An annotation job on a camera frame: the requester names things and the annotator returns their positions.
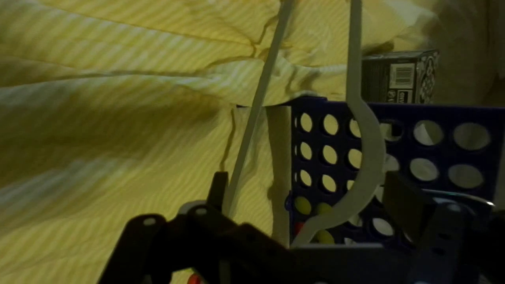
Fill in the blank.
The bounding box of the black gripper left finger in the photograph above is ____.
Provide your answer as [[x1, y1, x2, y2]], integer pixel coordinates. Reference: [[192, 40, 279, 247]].
[[206, 173, 228, 212]]

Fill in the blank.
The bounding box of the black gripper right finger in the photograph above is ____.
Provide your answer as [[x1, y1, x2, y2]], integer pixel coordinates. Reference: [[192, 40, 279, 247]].
[[381, 173, 435, 242]]

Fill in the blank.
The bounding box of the white plastic clothes hanger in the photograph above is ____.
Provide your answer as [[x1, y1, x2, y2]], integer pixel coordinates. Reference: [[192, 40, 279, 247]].
[[222, 0, 386, 248]]

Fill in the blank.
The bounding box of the red game disc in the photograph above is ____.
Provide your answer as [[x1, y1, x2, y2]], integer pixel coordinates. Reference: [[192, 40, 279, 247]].
[[186, 274, 203, 284]]

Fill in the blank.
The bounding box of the patterned dark cardboard box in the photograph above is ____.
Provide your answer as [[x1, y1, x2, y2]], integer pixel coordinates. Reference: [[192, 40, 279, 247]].
[[361, 50, 438, 105]]

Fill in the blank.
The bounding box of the yellow striped bed duvet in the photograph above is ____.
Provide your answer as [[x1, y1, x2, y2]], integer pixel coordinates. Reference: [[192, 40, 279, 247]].
[[0, 0, 487, 284]]

